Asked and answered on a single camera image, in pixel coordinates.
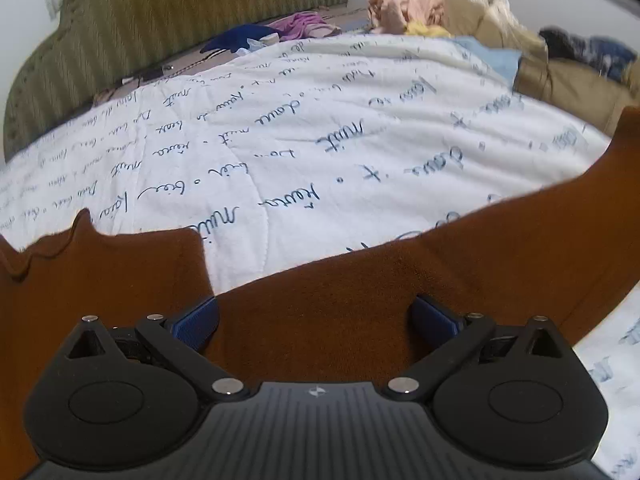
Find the dark blue garment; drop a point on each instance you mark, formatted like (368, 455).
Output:
(237, 37)

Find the brown long-sleeve sweater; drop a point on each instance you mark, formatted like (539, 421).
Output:
(570, 252)

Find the dark patterned garment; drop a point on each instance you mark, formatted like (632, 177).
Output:
(609, 57)

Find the pink garment pile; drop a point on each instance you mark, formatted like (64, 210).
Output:
(394, 16)

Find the light blue garment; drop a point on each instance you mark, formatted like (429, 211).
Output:
(504, 62)

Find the khaki trousers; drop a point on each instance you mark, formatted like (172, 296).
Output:
(577, 89)

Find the cream beige jacket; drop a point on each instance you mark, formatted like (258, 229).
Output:
(492, 23)

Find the yellow garment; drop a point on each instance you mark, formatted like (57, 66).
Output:
(418, 29)

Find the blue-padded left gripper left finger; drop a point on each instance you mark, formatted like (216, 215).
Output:
(176, 341)

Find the white script-print bed quilt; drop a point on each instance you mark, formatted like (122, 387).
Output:
(293, 154)

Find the olive upholstered headboard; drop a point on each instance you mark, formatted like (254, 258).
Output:
(99, 42)

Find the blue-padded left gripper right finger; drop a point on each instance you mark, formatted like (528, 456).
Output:
(447, 341)

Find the purple garment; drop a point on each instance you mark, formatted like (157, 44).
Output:
(304, 25)

